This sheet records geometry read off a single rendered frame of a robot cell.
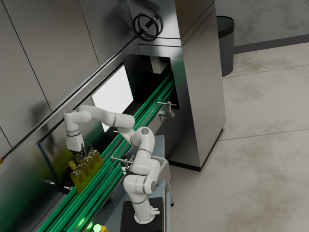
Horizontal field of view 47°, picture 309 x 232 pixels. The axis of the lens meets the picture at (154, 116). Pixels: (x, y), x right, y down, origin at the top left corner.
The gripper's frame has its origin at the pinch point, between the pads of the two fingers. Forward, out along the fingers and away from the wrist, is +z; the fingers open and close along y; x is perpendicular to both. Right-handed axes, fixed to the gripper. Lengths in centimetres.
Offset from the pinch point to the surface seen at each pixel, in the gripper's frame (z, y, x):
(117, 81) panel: -25, -11, 62
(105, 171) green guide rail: 17.6, 6.5, 15.3
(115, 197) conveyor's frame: 31.9, 15.5, 10.6
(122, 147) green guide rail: 12.5, 4.9, 37.8
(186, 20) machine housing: -61, 25, 106
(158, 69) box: -19, -7, 116
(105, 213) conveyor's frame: 35.8, 15.3, -1.1
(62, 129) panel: -14.3, -11.8, 3.4
